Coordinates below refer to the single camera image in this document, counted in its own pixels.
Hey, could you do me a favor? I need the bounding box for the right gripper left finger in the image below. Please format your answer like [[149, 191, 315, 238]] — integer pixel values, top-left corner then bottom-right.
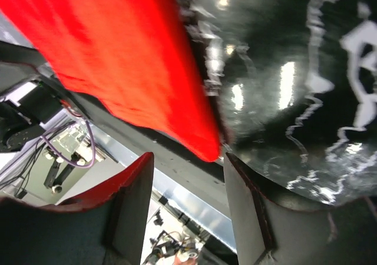
[[1, 152, 154, 264]]

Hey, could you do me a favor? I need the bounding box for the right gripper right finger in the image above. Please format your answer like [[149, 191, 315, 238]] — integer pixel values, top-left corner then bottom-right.
[[223, 153, 376, 264]]

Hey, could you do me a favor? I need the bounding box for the bright red t shirt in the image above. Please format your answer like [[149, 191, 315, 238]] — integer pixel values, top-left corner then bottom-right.
[[1, 0, 220, 162]]

